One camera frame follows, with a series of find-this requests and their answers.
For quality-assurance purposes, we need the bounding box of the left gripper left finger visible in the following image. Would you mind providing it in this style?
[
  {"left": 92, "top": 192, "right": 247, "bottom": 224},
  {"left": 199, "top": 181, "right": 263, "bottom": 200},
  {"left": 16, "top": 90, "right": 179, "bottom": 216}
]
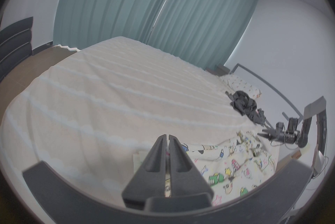
[{"left": 122, "top": 134, "right": 167, "bottom": 210}]

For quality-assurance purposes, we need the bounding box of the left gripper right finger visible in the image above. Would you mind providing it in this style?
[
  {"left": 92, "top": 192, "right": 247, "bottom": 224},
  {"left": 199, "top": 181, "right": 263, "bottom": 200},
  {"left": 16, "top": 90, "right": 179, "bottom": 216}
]
[{"left": 169, "top": 135, "right": 214, "bottom": 201}]

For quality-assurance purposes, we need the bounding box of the white printed pyjama top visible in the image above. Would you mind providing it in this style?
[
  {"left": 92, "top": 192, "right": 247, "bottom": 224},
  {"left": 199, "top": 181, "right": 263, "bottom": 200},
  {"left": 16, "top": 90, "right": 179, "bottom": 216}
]
[{"left": 133, "top": 131, "right": 278, "bottom": 206}]

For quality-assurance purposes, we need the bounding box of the bed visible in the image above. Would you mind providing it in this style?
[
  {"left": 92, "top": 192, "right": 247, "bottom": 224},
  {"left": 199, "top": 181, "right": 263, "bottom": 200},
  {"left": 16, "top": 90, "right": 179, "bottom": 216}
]
[{"left": 1, "top": 36, "right": 304, "bottom": 213}]

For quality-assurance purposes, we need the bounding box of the dark grey garment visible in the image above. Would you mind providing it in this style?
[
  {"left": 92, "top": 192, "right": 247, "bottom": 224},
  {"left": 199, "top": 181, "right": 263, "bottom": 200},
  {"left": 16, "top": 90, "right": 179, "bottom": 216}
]
[{"left": 250, "top": 109, "right": 266, "bottom": 125}]

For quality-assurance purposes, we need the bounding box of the black garment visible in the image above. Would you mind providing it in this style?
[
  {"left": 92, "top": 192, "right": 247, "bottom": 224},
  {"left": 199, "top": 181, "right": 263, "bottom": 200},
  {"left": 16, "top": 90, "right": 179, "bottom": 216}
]
[{"left": 230, "top": 91, "right": 258, "bottom": 116}]

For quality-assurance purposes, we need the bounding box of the white printed pillow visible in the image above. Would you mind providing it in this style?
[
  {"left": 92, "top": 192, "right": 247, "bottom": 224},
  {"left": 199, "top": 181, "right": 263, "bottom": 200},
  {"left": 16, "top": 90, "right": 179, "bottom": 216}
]
[{"left": 220, "top": 74, "right": 262, "bottom": 100}]

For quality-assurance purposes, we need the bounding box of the grey bedside table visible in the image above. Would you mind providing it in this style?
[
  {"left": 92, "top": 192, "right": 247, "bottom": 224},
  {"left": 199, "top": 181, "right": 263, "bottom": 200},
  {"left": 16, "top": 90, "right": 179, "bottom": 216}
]
[{"left": 205, "top": 64, "right": 231, "bottom": 77}]

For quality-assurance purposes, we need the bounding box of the black chest of drawers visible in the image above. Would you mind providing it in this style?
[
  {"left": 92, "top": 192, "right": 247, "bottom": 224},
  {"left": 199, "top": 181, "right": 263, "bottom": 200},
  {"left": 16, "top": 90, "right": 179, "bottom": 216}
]
[{"left": 0, "top": 17, "right": 34, "bottom": 83}]

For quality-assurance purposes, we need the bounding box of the blue-green curtain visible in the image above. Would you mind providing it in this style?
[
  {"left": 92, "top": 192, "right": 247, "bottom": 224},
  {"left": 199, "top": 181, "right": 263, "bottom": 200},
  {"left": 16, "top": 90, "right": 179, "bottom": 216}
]
[{"left": 53, "top": 0, "right": 262, "bottom": 70}]

